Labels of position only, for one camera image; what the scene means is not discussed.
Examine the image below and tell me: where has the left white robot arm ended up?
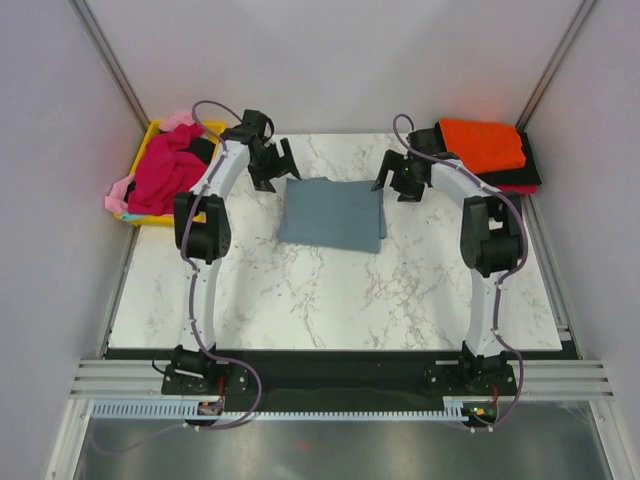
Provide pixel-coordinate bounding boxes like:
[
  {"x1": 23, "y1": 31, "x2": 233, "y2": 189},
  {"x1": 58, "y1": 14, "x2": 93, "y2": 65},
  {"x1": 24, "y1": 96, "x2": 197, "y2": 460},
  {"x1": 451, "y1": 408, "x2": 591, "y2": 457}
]
[{"x1": 162, "y1": 109, "x2": 300, "y2": 395}]

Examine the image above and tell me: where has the folded magenta t shirt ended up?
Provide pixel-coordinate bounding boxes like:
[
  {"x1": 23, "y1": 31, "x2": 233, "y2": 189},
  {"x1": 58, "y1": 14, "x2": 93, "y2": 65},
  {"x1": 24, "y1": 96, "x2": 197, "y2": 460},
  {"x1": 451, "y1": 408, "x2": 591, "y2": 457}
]
[{"x1": 498, "y1": 185, "x2": 538, "y2": 196}]

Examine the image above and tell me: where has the grey-blue t shirt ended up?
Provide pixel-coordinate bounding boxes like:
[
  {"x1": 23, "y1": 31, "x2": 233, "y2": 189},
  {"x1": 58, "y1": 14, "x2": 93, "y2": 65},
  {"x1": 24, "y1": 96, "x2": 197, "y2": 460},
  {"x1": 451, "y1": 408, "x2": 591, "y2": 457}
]
[{"x1": 278, "y1": 177, "x2": 387, "y2": 254}]

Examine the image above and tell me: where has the light pink t shirt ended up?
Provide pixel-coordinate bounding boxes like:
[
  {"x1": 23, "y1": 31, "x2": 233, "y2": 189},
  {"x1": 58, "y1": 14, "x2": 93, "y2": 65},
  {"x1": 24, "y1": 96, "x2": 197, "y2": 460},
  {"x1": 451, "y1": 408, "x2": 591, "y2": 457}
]
[{"x1": 104, "y1": 113, "x2": 196, "y2": 215}]

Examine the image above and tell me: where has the yellow plastic bin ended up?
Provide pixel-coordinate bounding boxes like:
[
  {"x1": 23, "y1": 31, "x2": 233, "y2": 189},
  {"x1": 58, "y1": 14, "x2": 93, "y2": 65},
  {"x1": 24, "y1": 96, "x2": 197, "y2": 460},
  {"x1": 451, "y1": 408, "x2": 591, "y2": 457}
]
[{"x1": 104, "y1": 115, "x2": 225, "y2": 227}]

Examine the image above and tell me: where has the aluminium frame post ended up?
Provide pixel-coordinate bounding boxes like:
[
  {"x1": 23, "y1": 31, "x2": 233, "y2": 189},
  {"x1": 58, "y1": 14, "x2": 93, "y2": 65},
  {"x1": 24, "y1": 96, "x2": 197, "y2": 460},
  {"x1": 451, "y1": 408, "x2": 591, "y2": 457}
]
[
  {"x1": 68, "y1": 0, "x2": 151, "y2": 132},
  {"x1": 515, "y1": 0, "x2": 599, "y2": 131}
]

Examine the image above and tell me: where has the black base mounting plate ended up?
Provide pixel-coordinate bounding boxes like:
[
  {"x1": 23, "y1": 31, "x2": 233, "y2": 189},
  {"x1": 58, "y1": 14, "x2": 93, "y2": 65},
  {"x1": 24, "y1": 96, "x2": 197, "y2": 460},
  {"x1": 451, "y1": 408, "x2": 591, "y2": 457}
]
[{"x1": 161, "y1": 347, "x2": 517, "y2": 413}]

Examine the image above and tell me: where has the white slotted cable duct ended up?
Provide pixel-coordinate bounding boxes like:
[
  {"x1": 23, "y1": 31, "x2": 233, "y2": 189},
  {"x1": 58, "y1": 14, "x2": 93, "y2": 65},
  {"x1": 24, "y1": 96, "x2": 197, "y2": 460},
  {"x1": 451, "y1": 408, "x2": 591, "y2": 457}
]
[{"x1": 91, "y1": 399, "x2": 469, "y2": 422}]

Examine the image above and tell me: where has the right aluminium frame post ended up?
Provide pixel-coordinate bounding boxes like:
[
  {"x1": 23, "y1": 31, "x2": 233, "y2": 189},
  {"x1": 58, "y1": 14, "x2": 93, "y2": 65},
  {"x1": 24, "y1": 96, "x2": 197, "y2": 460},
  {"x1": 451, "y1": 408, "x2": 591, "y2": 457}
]
[{"x1": 515, "y1": 0, "x2": 599, "y2": 131}]

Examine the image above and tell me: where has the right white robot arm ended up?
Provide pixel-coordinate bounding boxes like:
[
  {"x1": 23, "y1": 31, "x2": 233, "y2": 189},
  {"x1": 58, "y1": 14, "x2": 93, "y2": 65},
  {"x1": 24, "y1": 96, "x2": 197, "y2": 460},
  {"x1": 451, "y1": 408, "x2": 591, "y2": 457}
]
[{"x1": 372, "y1": 130, "x2": 528, "y2": 396}]

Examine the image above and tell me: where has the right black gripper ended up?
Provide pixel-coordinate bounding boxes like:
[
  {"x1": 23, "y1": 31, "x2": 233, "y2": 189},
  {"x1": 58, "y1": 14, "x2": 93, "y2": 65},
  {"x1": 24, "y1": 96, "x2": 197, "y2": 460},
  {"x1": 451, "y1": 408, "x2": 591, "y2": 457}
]
[{"x1": 372, "y1": 149, "x2": 426, "y2": 203}]

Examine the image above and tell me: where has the folded black t shirt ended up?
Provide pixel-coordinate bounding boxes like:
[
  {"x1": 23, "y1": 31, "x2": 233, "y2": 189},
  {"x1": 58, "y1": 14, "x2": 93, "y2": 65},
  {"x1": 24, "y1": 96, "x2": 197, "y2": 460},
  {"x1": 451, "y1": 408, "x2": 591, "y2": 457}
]
[{"x1": 478, "y1": 131, "x2": 542, "y2": 187}]

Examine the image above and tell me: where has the black garment in bin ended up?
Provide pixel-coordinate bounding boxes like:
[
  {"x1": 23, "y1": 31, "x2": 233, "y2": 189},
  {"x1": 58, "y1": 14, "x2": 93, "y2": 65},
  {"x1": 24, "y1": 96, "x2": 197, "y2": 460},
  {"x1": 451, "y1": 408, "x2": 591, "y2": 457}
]
[{"x1": 186, "y1": 137, "x2": 216, "y2": 165}]

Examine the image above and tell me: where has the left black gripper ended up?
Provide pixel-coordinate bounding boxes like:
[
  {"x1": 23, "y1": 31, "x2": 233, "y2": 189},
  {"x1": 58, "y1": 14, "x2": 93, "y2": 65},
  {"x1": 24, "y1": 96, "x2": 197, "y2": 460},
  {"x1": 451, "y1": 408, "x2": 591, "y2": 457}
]
[{"x1": 248, "y1": 139, "x2": 301, "y2": 194}]

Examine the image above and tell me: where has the aluminium front rail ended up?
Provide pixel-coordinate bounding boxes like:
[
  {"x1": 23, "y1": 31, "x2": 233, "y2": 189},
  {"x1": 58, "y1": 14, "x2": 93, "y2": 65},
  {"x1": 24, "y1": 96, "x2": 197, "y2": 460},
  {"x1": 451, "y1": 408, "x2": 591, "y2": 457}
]
[{"x1": 71, "y1": 360, "x2": 613, "y2": 401}]

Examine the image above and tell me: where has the left aluminium frame post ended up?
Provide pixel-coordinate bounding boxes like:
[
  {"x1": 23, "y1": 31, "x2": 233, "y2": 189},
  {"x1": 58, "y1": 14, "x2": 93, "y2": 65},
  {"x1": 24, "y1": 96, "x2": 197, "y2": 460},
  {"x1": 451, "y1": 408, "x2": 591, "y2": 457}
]
[{"x1": 68, "y1": 0, "x2": 151, "y2": 132}]

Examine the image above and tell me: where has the folded orange t shirt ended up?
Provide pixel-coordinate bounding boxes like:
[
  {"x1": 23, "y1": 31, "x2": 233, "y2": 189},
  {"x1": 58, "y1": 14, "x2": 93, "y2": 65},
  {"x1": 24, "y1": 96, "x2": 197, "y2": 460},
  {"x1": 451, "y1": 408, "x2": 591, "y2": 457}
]
[{"x1": 439, "y1": 118, "x2": 526, "y2": 174}]

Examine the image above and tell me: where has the magenta t shirt in bin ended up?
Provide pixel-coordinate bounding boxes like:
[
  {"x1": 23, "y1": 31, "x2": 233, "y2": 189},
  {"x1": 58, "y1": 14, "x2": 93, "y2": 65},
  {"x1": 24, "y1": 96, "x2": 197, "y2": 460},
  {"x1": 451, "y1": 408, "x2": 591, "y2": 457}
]
[{"x1": 127, "y1": 124, "x2": 206, "y2": 216}]

